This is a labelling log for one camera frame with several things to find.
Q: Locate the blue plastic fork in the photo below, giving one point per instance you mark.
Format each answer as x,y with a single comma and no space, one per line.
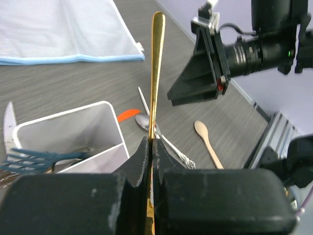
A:
24,161

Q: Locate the orange plastic utensil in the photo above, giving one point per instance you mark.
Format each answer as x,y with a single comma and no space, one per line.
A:
127,114

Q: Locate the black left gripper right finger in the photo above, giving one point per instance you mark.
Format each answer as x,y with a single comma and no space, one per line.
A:
218,202

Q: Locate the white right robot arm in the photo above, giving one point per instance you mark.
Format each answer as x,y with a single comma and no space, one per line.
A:
279,39

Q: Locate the grey cloth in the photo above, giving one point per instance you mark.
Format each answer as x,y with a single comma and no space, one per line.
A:
34,32

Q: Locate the beige wooden spoon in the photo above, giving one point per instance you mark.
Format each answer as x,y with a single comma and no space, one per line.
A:
202,131

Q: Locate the silver metal spoon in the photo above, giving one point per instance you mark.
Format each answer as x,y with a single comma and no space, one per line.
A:
143,122

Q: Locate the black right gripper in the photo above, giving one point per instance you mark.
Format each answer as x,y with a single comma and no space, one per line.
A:
207,73

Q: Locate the silver table knife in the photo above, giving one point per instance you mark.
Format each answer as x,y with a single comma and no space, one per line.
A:
9,124

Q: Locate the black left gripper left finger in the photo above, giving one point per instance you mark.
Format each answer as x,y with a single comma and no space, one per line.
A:
80,204

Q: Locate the gold metal spoon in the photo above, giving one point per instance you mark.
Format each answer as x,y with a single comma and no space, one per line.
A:
157,41

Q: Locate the white utensil container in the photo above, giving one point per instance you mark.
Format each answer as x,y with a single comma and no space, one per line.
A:
94,126

